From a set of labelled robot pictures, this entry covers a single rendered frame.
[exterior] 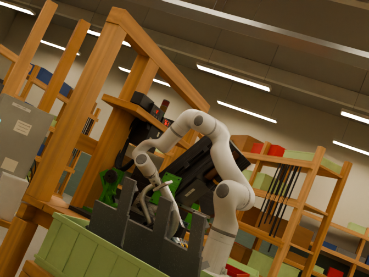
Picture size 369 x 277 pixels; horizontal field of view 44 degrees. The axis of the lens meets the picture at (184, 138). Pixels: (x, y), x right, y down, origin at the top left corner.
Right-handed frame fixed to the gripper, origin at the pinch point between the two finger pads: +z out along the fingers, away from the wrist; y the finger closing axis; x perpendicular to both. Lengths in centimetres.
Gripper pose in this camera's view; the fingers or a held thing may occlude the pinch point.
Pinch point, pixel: (157, 183)
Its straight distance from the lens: 270.1
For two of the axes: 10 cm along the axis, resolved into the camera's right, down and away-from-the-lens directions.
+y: -2.7, -7.9, 5.4
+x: -9.3, 3.5, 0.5
